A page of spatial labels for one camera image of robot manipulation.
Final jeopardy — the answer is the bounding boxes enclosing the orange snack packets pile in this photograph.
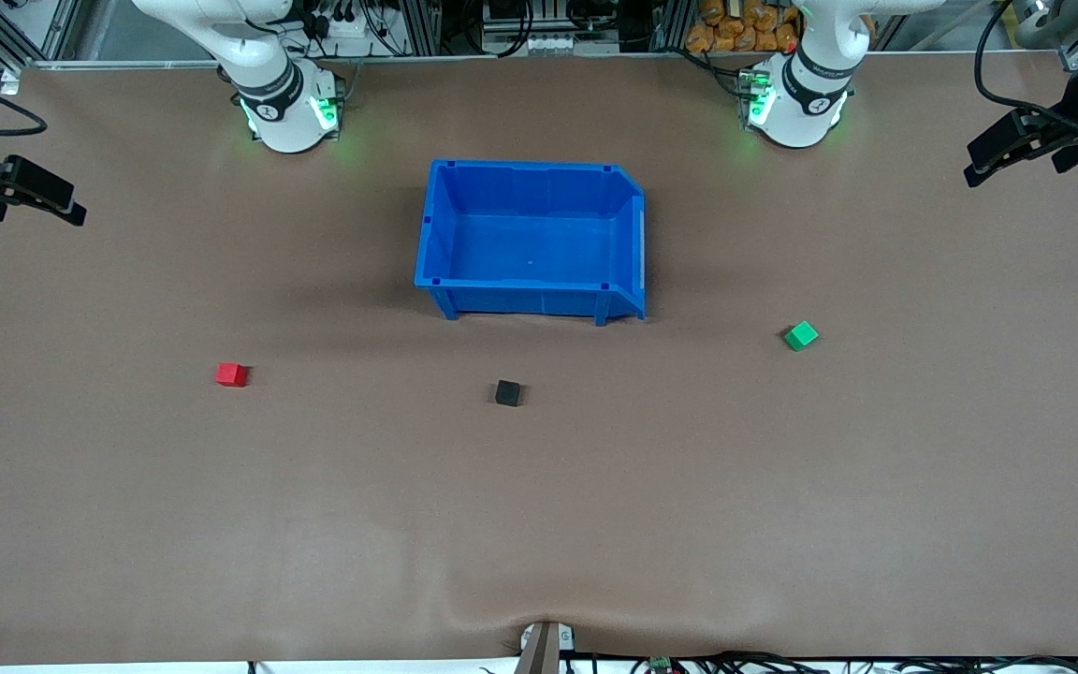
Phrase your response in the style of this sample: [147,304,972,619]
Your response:
[686,0,800,53]

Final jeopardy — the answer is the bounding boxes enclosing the white power strip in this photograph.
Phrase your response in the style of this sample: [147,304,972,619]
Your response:
[310,7,381,43]

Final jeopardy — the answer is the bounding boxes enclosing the brown table mat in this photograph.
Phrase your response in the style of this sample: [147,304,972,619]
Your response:
[0,51,1078,667]

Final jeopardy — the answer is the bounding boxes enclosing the blue plastic storage bin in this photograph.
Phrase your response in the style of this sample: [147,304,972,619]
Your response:
[414,157,648,327]

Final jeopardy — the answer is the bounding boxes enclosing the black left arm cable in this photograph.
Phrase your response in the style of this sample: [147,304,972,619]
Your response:
[973,0,1078,128]

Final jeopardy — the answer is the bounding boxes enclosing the aluminium table frame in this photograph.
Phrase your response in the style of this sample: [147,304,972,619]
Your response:
[0,0,1078,74]

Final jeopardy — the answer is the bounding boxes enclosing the black cable bundle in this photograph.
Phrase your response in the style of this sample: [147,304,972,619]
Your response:
[478,651,1078,674]

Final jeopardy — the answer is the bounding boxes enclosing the front camera mount post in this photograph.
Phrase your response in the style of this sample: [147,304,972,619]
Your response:
[513,620,577,674]

